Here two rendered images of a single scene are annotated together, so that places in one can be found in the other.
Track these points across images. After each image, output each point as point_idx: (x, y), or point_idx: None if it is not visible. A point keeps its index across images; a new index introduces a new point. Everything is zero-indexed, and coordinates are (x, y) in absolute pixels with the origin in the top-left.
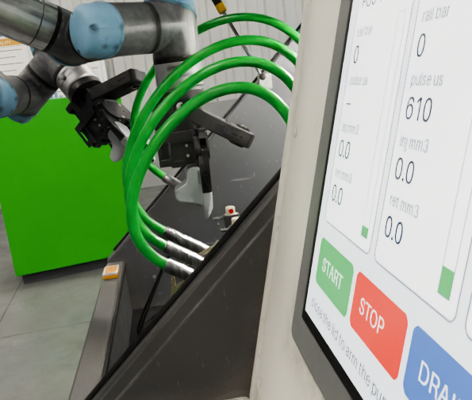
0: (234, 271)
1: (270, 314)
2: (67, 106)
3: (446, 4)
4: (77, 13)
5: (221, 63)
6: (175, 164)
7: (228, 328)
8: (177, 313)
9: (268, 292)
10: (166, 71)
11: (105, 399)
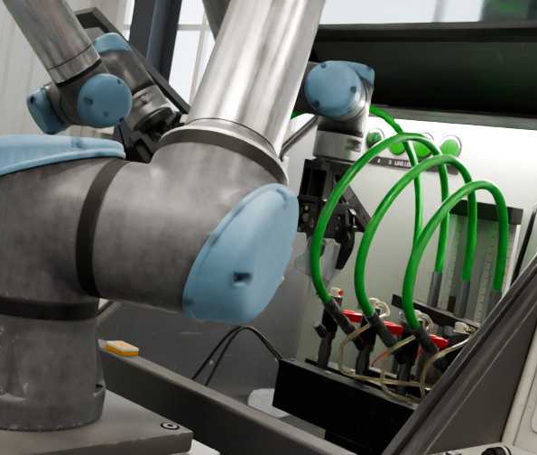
0: (518, 332)
1: None
2: (133, 134)
3: None
4: (335, 69)
5: (445, 158)
6: (328, 235)
7: (504, 380)
8: (486, 361)
9: None
10: (346, 143)
11: (432, 434)
